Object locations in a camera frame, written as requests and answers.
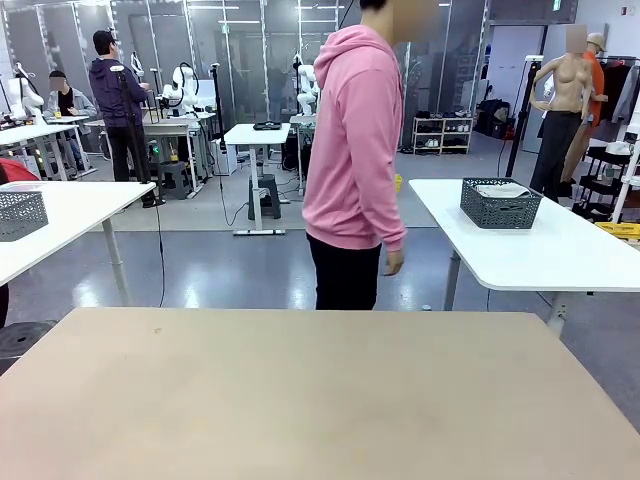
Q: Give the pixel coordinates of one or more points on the person's right hand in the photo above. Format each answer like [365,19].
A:
[396,260]

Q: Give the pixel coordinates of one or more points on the white towel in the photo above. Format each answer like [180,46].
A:
[500,190]

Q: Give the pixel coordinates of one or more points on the person's right forearm pink sleeve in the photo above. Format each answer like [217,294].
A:
[387,225]

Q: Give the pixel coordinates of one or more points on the white lab robot arm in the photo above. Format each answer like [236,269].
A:
[305,95]
[22,97]
[182,87]

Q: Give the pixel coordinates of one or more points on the dark gray perforated basket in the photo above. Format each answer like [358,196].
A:
[20,215]
[500,212]

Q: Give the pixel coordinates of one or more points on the yellow floor sign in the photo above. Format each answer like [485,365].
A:
[399,182]

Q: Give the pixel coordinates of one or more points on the person in pink hoodie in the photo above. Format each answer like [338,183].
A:
[350,150]

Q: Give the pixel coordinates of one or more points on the white side table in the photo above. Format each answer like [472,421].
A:
[75,210]
[525,250]

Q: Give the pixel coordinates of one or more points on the white shoe rack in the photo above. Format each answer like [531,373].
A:
[442,135]

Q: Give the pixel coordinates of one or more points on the gray step stool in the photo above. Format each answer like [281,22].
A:
[175,177]
[265,195]

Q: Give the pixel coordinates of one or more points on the black bags pile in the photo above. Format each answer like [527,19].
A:
[492,117]

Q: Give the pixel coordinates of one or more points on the black flat object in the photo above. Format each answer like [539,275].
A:
[267,126]

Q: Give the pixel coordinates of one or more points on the small white desk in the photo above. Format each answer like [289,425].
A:
[257,134]

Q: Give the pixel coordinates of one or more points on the black stand white top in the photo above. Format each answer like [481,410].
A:
[522,110]

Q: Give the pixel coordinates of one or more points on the black utility cart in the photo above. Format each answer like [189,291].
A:
[600,185]

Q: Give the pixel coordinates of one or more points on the yellow plastic crate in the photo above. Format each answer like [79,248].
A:
[620,232]

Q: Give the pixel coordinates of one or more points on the bare mannequin black trousers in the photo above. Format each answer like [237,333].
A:
[562,100]

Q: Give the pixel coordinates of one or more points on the white hat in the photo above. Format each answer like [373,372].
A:
[617,148]

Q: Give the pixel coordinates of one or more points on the white robot workbench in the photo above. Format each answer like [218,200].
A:
[170,125]

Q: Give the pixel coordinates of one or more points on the clothes rack with garments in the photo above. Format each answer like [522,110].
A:
[617,85]

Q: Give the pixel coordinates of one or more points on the man in purple hoodie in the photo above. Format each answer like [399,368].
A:
[117,100]

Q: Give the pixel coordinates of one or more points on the seated person gray jacket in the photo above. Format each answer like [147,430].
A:
[67,102]

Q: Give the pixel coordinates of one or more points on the black round floor plate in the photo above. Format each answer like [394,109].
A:
[22,340]

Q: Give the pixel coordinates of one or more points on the long white lab table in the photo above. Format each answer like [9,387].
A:
[30,132]

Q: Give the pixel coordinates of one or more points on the red garment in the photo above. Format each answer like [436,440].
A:
[17,172]

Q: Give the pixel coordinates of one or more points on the black camera pole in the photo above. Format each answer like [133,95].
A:
[218,105]

